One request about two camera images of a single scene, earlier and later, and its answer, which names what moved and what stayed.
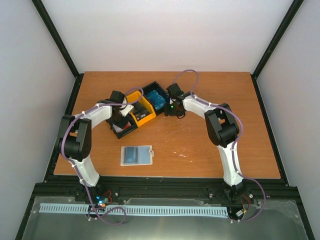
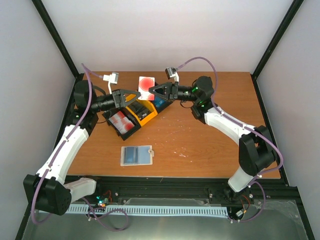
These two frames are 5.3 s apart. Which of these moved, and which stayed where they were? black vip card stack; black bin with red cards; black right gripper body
Moved: black right gripper body
Stayed: black vip card stack; black bin with red cards
